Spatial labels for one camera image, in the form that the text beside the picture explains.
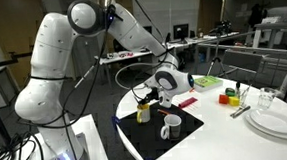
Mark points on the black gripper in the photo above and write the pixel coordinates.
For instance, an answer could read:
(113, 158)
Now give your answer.
(152, 95)

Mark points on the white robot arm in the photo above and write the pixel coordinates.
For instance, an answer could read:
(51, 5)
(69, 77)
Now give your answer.
(51, 52)

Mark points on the white mug yellow inside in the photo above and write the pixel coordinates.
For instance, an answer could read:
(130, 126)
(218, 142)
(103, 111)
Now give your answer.
(143, 114)

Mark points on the white mug black inside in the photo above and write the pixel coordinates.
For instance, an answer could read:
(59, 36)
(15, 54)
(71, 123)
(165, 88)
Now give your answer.
(173, 126)

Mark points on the orange pen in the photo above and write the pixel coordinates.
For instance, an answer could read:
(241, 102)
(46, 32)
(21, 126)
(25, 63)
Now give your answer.
(164, 111)

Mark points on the black mat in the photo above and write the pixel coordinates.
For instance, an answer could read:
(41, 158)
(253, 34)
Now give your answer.
(147, 136)

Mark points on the pink ruler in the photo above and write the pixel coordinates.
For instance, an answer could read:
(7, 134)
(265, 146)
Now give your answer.
(188, 102)

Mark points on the white robot stand table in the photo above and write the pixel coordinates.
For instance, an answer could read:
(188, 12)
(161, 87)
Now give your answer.
(93, 139)

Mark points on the green book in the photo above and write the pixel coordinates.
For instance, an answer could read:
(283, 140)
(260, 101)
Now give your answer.
(208, 82)

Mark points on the black computer monitor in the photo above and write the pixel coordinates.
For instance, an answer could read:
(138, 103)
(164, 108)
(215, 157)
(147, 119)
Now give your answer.
(181, 31)

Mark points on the red cube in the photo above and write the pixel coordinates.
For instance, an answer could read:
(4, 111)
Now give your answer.
(223, 99)

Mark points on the yellow cube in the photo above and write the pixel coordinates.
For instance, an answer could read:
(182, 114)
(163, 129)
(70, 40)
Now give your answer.
(234, 101)

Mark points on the metal cutlery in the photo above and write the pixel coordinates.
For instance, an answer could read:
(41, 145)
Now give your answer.
(240, 111)

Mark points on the glass holding cutlery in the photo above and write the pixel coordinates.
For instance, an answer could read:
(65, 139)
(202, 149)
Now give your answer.
(243, 97)

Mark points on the grey panel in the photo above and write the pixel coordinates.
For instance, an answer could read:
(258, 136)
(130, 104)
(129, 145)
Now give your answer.
(242, 60)

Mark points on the empty drinking glass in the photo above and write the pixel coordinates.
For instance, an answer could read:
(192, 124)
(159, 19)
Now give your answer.
(266, 99)

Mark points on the small white plate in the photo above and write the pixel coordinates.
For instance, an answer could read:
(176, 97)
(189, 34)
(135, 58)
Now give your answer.
(273, 120)

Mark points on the dark coat on stand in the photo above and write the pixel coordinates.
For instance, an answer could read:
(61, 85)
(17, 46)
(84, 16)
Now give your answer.
(256, 14)

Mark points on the black camera tripod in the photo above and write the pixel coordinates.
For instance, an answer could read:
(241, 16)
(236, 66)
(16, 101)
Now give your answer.
(217, 62)

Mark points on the metal rail frame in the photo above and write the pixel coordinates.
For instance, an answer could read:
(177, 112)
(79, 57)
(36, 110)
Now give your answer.
(248, 50)

